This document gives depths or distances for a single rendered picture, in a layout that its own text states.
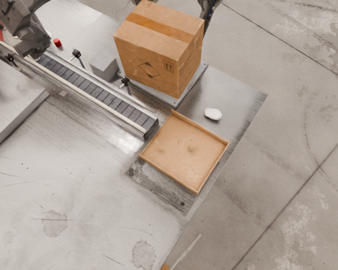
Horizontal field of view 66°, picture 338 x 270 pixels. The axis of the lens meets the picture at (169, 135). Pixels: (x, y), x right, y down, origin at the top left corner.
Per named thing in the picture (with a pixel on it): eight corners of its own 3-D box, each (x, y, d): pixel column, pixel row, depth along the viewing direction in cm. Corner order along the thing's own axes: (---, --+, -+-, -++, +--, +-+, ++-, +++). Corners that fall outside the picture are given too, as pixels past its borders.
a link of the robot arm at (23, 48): (52, 41, 108) (37, 22, 105) (28, 55, 103) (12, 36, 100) (48, 49, 118) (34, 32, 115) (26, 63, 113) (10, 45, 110)
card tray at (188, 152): (138, 156, 114) (137, 153, 111) (171, 113, 123) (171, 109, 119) (197, 195, 106) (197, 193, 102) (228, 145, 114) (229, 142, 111)
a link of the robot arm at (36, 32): (32, 29, 72) (2, -9, 68) (15, 40, 71) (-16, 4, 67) (56, 43, 112) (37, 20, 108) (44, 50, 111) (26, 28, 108)
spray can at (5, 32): (16, 54, 136) (-10, 22, 117) (19, 46, 138) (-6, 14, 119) (26, 54, 136) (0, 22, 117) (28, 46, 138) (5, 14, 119)
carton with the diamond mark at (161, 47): (125, 76, 130) (112, 35, 106) (149, 43, 139) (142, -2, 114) (178, 99, 123) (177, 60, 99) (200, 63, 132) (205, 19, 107)
